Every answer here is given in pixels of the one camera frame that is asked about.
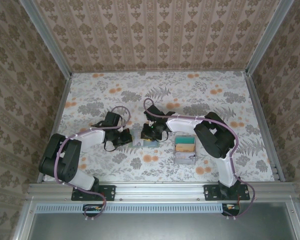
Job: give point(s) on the light green card holder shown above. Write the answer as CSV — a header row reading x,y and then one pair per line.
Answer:
x,y
152,144

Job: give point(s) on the white card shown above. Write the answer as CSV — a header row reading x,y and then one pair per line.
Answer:
x,y
139,142

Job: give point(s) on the tan orange card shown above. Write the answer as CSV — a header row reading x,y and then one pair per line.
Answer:
x,y
185,148

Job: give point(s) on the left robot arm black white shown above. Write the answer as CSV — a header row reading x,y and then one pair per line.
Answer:
x,y
92,136

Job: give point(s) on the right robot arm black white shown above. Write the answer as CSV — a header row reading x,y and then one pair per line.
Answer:
x,y
182,125

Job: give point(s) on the plain teal card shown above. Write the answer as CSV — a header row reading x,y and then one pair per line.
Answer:
x,y
186,140

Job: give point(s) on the clear acrylic card stand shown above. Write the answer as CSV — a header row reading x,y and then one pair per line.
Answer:
x,y
185,160

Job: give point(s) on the floral patterned table cover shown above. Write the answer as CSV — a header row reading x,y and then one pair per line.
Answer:
x,y
102,87

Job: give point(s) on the aluminium front beam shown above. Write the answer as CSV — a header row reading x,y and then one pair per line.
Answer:
x,y
160,191

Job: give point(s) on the grey sheet metal panel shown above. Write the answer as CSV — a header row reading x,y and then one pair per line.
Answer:
x,y
152,227

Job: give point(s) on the aluminium side rail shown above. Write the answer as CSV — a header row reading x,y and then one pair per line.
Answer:
x,y
57,125
263,125

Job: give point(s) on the aluminium corner post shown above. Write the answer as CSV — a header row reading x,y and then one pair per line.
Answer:
x,y
262,37
48,37

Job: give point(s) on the aluminium frame strut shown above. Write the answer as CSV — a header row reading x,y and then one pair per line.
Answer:
x,y
25,220
296,220

